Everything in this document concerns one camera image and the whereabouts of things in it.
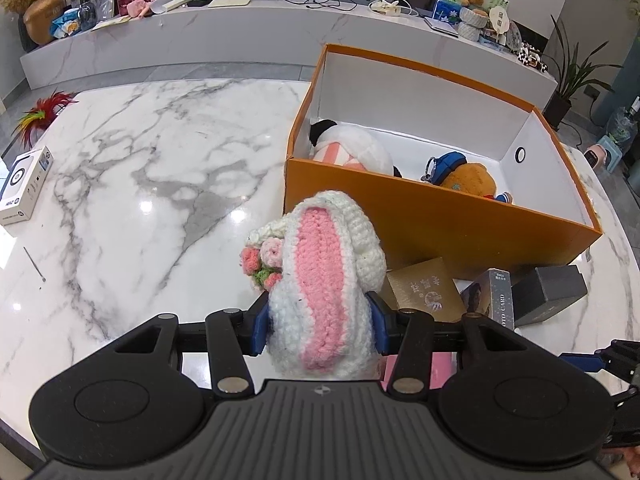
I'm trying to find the orange cardboard box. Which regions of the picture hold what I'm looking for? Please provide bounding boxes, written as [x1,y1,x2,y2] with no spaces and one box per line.
[283,43,604,281]

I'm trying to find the white device package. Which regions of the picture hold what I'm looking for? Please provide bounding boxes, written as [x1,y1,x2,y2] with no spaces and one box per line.
[0,146,55,226]

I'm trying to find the potted long-leaf plant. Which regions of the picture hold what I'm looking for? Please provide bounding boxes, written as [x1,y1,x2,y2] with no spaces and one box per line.
[542,15,623,128]

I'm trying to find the small pink device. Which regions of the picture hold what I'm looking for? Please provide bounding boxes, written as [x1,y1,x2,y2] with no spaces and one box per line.
[582,145,608,171]

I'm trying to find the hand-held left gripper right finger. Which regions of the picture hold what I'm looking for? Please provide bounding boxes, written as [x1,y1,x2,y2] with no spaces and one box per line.
[365,290,557,396]

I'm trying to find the white charger with cable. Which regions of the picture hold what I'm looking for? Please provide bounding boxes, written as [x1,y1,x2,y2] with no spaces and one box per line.
[370,0,418,18]

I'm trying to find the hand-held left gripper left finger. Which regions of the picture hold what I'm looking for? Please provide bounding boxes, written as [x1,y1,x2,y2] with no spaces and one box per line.
[114,292,273,396]

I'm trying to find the golden gourd vase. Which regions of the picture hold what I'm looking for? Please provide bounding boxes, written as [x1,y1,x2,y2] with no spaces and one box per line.
[22,0,66,46]

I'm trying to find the grey notebook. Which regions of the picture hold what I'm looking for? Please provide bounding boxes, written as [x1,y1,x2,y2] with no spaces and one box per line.
[424,16,458,38]

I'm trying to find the pink card wallet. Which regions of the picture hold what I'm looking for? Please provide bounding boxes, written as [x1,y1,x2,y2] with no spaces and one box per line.
[380,352,453,393]

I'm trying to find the green picture card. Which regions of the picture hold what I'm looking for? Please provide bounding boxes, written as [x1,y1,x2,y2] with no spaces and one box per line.
[432,0,511,26]

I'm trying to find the gold card box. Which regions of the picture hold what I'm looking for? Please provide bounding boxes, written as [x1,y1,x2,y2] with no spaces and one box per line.
[386,257,463,323]

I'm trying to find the white round hand fan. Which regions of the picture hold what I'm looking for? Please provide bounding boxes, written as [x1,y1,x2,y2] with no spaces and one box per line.
[487,12,513,41]

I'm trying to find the blue snack packet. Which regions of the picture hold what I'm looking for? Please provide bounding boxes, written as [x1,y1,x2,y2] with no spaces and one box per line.
[50,7,83,38]

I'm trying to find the stacked ceramic cups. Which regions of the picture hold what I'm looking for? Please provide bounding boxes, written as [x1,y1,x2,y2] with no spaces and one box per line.
[457,7,488,41]

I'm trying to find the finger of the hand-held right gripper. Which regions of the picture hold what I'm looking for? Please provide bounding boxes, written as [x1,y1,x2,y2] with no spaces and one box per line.
[559,339,640,386]

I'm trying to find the silver photo card box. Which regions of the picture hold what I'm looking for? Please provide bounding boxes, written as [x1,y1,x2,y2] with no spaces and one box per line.
[460,270,516,331]

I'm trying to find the black cable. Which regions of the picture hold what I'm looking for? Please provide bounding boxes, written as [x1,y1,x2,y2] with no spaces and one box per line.
[300,0,358,11]

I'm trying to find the black small box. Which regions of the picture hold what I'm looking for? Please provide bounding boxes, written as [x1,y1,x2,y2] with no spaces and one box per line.
[512,265,588,328]

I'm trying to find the plant in plastic bag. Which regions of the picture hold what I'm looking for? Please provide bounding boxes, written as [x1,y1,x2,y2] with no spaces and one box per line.
[605,95,640,153]

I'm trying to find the panda plush toy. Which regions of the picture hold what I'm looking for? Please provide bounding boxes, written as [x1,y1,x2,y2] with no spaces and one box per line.
[307,119,403,178]

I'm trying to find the brown bear plush toy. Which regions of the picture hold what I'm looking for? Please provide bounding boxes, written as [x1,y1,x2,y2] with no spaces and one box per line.
[440,161,516,206]

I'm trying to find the white pink crochet bunny toy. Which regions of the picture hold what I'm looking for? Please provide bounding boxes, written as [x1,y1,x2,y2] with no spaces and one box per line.
[241,190,388,380]

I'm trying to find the yellow paper sheet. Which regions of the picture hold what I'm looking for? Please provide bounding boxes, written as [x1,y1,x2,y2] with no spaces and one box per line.
[90,16,132,31]

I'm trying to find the colourful feather bunch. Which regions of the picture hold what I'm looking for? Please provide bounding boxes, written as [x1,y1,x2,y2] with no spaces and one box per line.
[11,91,78,146]

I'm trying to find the blue keychain pouch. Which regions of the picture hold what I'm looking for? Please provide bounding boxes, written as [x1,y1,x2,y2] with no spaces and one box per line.
[420,151,468,186]

